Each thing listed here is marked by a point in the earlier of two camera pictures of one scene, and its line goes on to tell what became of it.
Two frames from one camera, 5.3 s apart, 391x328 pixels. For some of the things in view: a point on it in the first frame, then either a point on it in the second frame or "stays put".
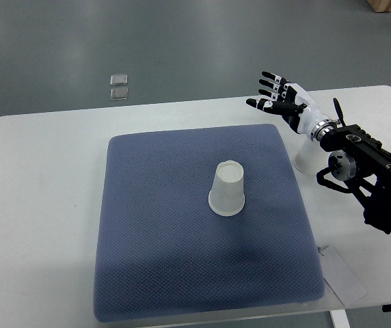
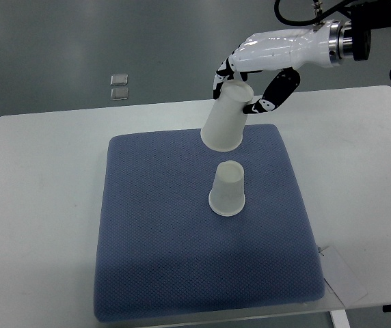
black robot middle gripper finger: [277, 88] → [228, 72]
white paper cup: [310, 157] → [223, 128]
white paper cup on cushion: [227, 197] stays put
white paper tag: [340, 277] stays put
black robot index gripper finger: [281, 97] → [244, 74]
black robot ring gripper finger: [278, 78] → [217, 91]
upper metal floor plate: [118, 79] stays put
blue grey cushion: [162, 251] stays put
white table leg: [340, 318] stays put
